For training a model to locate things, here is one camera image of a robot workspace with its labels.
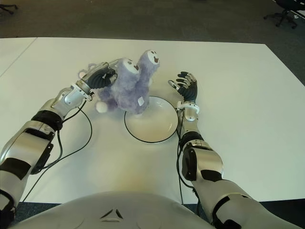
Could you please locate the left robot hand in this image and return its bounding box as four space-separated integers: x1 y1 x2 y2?
76 59 119 91

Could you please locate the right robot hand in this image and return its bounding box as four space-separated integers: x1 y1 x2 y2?
168 71 199 104

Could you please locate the purple plush bunny doll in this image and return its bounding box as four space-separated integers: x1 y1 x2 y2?
77 49 161 116

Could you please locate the white plate black rim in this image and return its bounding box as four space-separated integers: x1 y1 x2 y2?
124 95 179 144

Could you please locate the black office chair base left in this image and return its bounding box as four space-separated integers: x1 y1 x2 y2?
0 3 19 15

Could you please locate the black office chair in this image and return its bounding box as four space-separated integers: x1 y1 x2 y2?
263 0 305 29

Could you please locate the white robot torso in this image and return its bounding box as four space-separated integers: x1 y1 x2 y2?
9 190 215 229

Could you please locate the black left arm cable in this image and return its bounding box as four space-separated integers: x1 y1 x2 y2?
22 100 93 201

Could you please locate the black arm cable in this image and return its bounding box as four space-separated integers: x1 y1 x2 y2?
22 100 93 201
173 108 201 215

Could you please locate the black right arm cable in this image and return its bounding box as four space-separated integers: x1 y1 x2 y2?
173 108 201 215

